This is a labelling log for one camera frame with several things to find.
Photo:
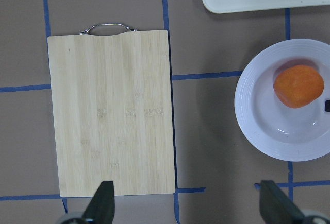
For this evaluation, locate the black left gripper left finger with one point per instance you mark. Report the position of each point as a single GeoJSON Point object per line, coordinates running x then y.
{"type": "Point", "coordinates": [101, 208]}

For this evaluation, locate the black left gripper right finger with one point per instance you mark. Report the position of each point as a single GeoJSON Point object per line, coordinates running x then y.
{"type": "Point", "coordinates": [276, 207]}

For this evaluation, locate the orange fruit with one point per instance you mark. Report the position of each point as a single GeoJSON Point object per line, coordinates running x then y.
{"type": "Point", "coordinates": [298, 86]}

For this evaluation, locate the white round plate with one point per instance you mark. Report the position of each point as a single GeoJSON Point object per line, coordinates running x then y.
{"type": "Point", "coordinates": [278, 131]}

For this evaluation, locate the bamboo cutting board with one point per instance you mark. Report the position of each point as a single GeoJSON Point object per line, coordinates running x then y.
{"type": "Point", "coordinates": [112, 112]}

